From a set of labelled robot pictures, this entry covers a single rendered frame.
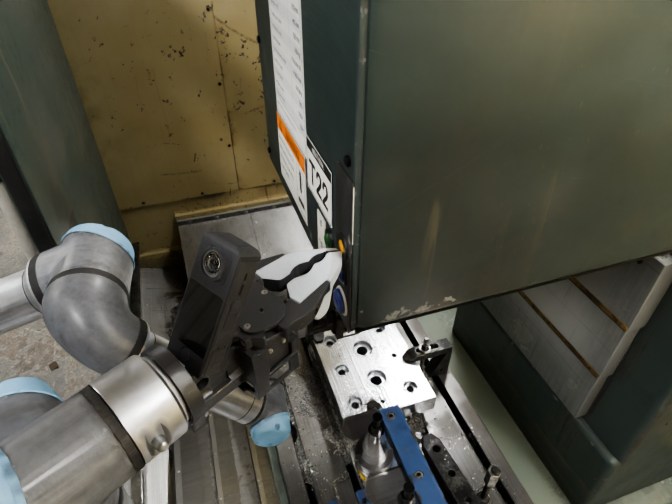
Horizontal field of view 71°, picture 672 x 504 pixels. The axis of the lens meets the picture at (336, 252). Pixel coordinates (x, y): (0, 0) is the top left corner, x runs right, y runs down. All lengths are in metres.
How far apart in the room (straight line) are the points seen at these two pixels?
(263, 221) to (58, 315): 1.32
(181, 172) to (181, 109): 0.24
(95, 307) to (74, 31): 1.12
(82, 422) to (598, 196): 0.54
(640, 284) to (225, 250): 0.86
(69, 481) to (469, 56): 0.42
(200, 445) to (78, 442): 1.12
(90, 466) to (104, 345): 0.39
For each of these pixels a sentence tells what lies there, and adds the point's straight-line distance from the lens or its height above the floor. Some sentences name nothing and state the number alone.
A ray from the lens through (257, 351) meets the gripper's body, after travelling 0.42.
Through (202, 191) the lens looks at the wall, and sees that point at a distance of 1.93.
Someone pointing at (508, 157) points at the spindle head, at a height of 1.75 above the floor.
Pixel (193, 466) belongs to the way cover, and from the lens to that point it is 1.45.
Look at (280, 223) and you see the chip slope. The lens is 1.98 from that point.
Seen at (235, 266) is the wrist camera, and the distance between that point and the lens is 0.36.
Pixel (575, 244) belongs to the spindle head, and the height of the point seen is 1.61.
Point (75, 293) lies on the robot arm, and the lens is 0.77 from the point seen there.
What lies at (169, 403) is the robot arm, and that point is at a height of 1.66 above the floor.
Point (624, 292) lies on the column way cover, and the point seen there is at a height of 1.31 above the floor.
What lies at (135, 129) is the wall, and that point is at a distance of 1.81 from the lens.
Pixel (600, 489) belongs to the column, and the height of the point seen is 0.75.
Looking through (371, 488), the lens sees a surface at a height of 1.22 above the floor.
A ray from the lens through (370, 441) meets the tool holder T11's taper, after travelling 0.79.
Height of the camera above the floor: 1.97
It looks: 39 degrees down
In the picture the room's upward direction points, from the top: straight up
